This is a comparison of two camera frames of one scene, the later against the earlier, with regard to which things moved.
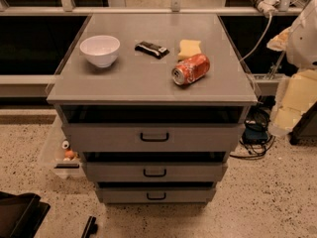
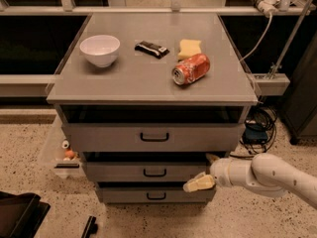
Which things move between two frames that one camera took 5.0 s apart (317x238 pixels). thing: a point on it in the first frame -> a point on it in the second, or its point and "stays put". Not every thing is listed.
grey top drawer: (152, 137) stays put
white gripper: (303, 44) -> (219, 172)
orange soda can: (191, 68) stays put
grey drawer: (156, 172) stays put
